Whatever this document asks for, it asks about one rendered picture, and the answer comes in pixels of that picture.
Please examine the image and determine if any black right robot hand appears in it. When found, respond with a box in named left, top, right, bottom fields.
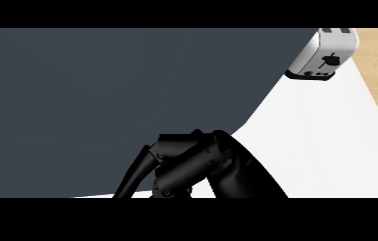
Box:
left=112, top=128, right=289, bottom=199

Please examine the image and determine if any dark grey cabinet door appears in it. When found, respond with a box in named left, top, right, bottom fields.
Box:
left=0, top=27, right=320, bottom=199

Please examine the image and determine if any white toaster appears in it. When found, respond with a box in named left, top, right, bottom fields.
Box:
left=284, top=27, right=360, bottom=82

